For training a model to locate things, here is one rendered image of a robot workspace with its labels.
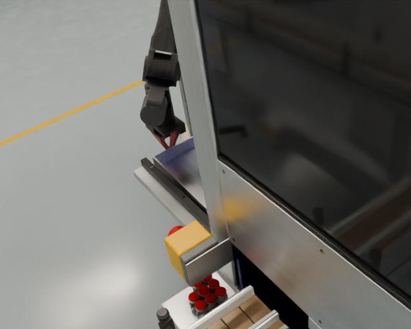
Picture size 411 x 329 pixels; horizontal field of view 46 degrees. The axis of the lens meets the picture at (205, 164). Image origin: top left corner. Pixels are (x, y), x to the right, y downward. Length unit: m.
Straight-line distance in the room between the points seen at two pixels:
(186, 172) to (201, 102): 0.55
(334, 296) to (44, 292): 1.77
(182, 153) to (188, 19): 0.70
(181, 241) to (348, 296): 0.34
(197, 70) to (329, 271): 0.31
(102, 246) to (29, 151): 1.02
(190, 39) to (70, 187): 2.16
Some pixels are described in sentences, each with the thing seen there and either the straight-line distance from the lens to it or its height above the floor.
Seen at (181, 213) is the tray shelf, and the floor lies 0.88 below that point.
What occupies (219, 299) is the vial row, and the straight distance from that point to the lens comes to 0.93.
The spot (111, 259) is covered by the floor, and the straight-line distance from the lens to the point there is 2.30.
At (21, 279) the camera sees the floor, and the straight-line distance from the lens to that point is 2.41.
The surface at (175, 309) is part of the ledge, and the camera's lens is 0.97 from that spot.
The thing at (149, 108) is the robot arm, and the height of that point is 1.10.
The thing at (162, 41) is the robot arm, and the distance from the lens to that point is 1.12.
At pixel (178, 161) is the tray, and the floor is 0.88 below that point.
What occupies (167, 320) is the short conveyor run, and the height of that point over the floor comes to 0.99.
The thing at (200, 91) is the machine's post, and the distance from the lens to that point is 0.69.
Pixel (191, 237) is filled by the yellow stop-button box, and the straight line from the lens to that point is 0.87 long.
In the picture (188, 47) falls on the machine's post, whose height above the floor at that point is 1.38.
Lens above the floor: 1.67
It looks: 39 degrees down
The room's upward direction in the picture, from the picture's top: 10 degrees counter-clockwise
